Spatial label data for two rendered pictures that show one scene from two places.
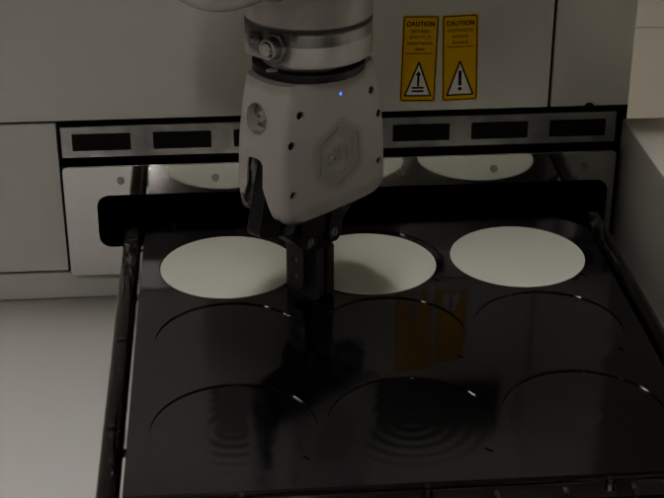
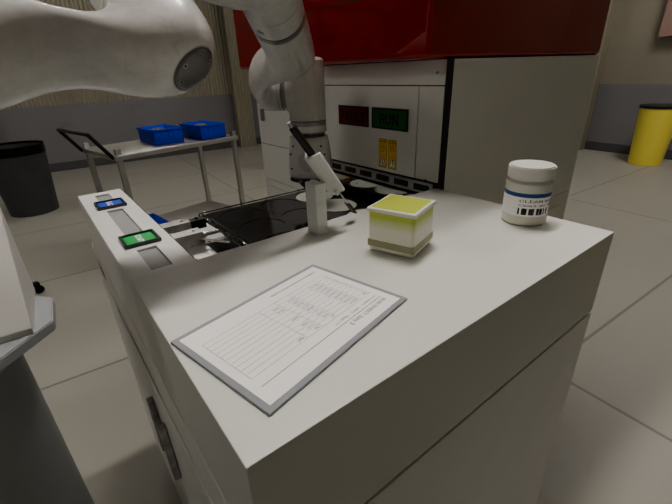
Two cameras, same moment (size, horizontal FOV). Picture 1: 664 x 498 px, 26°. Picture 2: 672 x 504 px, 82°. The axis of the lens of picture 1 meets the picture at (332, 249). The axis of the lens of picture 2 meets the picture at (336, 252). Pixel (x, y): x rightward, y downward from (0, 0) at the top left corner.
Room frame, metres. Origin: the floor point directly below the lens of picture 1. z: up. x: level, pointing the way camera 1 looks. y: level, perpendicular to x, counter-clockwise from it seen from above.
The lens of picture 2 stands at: (0.44, -0.82, 1.21)
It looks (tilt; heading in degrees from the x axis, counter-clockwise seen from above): 25 degrees down; 58
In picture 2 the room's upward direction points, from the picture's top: 2 degrees counter-clockwise
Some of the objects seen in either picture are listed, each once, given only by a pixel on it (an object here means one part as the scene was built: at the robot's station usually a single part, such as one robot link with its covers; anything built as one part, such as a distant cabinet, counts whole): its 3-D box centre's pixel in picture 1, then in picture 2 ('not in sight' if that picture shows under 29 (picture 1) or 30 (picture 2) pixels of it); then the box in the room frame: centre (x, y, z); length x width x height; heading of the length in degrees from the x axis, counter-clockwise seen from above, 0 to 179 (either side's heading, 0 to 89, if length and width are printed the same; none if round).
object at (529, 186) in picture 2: not in sight; (527, 192); (1.04, -0.46, 1.01); 0.07 x 0.07 x 0.10
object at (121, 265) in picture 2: not in sight; (133, 254); (0.48, 0.00, 0.89); 0.55 x 0.09 x 0.14; 95
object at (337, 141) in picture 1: (308, 124); (310, 153); (0.91, 0.02, 1.03); 0.10 x 0.07 x 0.11; 136
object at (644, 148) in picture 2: not in sight; (652, 135); (6.36, 1.19, 0.35); 0.42 x 0.42 x 0.70
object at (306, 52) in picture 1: (305, 36); (307, 126); (0.90, 0.02, 1.09); 0.09 x 0.08 x 0.03; 136
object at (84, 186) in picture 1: (342, 209); (365, 197); (1.05, -0.01, 0.89); 0.44 x 0.02 x 0.10; 95
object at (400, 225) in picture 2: not in sight; (401, 225); (0.81, -0.42, 1.00); 0.07 x 0.07 x 0.07; 23
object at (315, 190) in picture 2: not in sight; (324, 191); (0.76, -0.29, 1.03); 0.06 x 0.04 x 0.13; 5
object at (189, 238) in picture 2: not in sight; (183, 239); (0.58, 0.00, 0.89); 0.08 x 0.03 x 0.03; 5
